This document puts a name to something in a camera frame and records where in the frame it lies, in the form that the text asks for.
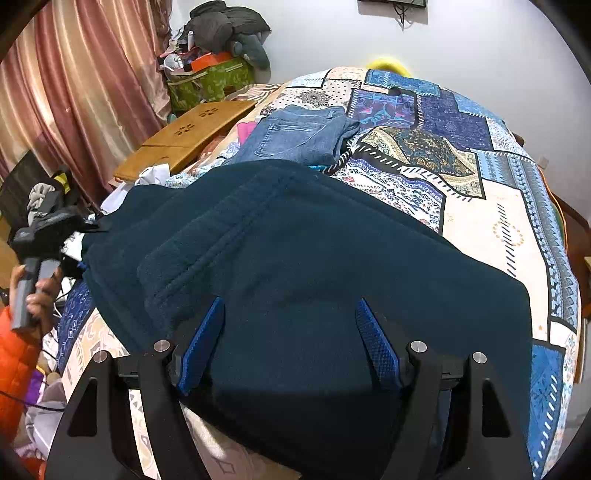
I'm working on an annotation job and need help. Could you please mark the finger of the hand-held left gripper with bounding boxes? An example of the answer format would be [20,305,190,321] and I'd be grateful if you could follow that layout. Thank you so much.
[59,257,89,279]

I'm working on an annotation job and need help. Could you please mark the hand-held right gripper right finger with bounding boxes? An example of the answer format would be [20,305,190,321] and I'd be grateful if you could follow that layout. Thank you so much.
[355,298,534,480]

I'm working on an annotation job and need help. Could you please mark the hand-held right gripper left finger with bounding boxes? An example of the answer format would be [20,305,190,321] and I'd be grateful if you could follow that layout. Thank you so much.
[45,298,227,480]

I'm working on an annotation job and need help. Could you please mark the dark teal fleece pants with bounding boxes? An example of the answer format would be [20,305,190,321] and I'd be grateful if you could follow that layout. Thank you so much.
[81,159,534,480]

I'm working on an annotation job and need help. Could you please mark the person's left hand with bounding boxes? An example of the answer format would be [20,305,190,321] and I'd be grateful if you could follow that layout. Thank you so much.
[25,270,64,337]

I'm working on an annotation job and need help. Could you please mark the black chair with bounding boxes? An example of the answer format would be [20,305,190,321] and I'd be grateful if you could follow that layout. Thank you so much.
[0,150,61,232]

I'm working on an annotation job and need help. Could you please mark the white cloth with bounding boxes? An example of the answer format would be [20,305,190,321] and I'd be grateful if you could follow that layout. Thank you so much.
[134,164,171,188]

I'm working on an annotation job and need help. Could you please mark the pink striped curtain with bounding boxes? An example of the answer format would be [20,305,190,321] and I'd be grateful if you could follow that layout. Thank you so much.
[0,0,178,208]

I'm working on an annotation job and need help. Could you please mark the wooden lap desk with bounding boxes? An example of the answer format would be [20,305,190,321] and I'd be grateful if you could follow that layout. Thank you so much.
[115,99,257,185]

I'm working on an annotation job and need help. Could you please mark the patchwork patterned bedspread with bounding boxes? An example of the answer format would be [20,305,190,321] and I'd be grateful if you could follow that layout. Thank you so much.
[55,67,583,480]

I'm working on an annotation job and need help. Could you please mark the blue denim jeans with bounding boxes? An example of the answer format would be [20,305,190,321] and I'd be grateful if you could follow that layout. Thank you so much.
[222,105,361,174]

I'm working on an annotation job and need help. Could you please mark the green patterned storage box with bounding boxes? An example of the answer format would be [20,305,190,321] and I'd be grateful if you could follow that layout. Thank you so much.
[166,55,256,112]

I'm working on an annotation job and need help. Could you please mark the orange box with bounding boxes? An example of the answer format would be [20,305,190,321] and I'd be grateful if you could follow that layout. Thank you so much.
[190,52,233,72]

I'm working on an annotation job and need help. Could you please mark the striped cloth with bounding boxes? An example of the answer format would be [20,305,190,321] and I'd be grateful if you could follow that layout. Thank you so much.
[228,83,284,102]

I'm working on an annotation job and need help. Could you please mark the pile of dark jackets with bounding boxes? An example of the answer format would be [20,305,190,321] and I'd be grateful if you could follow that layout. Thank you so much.
[185,0,272,51]

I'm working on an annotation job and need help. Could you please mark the grey hanging cloth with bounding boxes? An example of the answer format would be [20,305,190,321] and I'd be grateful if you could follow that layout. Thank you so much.
[231,34,271,71]

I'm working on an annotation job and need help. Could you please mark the yellow foam tube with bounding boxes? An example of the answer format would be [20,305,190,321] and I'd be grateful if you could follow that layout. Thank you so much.
[365,56,409,75]

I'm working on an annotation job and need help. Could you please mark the black floor cable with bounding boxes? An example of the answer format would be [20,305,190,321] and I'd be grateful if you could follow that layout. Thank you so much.
[0,390,68,412]

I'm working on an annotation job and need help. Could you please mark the small black wall monitor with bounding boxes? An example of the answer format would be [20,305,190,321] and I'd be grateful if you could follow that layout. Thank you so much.
[358,0,428,9]

